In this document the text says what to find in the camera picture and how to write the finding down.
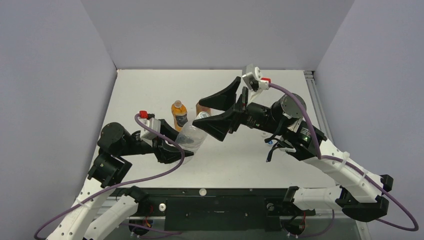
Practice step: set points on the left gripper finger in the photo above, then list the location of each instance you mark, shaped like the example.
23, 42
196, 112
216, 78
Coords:
175, 154
166, 130

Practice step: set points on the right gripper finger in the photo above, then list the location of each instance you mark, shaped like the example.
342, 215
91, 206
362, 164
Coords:
225, 99
218, 126

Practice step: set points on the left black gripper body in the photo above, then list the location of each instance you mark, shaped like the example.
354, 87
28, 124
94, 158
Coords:
156, 142

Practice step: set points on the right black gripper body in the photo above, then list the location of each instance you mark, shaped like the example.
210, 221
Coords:
239, 110

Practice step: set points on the clear bottle white cap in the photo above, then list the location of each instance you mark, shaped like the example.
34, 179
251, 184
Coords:
190, 138

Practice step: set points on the gold red label bottle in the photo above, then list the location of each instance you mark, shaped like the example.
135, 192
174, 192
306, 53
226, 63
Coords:
200, 108

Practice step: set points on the orange blue label bottle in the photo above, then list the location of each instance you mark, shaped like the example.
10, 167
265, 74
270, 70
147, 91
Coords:
180, 115

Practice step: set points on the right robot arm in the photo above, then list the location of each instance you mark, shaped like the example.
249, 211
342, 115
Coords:
359, 194

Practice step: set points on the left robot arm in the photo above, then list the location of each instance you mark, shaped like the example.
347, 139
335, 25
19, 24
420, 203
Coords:
105, 200

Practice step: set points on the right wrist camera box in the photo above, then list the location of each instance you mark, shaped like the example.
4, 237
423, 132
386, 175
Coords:
255, 82

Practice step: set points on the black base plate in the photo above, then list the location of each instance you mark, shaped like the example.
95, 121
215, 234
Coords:
219, 209

